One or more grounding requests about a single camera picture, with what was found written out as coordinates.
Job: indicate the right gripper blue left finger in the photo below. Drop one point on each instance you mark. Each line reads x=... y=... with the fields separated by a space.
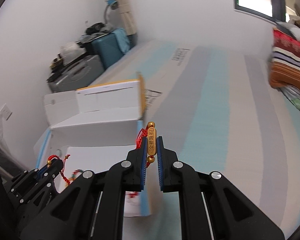
x=92 y=206

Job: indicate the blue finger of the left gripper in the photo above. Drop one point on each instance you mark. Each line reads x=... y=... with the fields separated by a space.
x=53 y=169

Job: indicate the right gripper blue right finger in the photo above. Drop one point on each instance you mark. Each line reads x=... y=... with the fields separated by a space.
x=211 y=207

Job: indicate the red cord bracelet long tail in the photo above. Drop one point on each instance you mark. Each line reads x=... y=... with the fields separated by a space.
x=66 y=180

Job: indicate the red cord bracelet gold bar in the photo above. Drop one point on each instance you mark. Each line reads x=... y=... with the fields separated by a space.
x=150 y=133

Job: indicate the blue yellow cardboard box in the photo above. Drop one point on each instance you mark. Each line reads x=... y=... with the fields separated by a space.
x=95 y=125

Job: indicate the grey suitcase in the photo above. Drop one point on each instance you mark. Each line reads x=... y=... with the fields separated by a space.
x=77 y=75

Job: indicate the striped bed sheet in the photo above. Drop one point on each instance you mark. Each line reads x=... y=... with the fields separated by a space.
x=216 y=110

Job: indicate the teal suitcase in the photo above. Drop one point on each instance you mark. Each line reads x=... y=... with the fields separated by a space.
x=111 y=47

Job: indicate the floral quilt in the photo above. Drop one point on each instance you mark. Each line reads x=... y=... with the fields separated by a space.
x=292 y=94

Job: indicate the striped orange pillow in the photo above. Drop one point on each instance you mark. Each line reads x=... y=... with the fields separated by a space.
x=285 y=61

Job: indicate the blue desk lamp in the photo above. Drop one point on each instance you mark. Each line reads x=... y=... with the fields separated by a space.
x=110 y=5

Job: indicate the grey white pillow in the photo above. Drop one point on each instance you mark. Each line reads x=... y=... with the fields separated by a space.
x=289 y=29

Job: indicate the beige curtain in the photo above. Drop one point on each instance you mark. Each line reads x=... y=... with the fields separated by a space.
x=127 y=17

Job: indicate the white wall socket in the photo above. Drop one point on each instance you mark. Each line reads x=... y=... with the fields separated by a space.
x=5 y=112

